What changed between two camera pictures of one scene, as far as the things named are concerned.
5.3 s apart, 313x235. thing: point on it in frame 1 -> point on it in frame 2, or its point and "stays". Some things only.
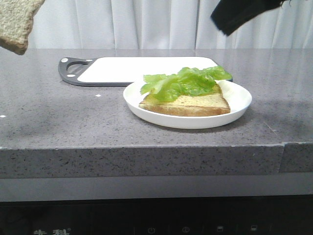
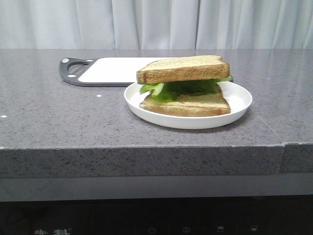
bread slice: (16, 20) -> (182, 69)
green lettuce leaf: (187, 82) stays
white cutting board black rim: (89, 71) stays
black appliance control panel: (279, 215) stays
